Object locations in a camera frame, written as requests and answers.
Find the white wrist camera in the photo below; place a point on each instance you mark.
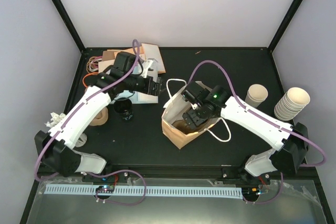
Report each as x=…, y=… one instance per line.
x=194, y=106
x=150, y=69

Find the brown white flat paper bag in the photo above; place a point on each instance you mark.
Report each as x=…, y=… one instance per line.
x=152, y=51

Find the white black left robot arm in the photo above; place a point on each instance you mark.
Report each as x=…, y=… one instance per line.
x=55, y=148

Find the tall white cup stack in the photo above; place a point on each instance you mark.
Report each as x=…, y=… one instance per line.
x=291, y=104

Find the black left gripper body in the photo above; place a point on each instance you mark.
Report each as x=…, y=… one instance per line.
x=150, y=91

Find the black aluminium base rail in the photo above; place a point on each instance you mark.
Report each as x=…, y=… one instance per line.
x=232, y=174

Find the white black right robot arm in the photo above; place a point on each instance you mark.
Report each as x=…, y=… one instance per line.
x=287, y=150

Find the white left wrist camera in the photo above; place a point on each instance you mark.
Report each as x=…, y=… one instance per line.
x=150, y=69

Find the bundle of bag handles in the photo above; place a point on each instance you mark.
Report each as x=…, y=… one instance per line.
x=92, y=68

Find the brown paper takeout bag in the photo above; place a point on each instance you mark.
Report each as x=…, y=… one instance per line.
x=179, y=132

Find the short white cup stack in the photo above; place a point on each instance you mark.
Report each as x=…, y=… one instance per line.
x=256, y=95

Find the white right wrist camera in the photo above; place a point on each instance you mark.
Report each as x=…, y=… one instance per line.
x=194, y=106

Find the light blue cable duct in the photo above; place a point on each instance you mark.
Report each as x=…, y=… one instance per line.
x=149, y=191

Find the black enclosure frame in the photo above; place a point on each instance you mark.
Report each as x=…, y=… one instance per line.
x=86, y=52

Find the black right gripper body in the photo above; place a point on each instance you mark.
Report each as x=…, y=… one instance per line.
x=201, y=117

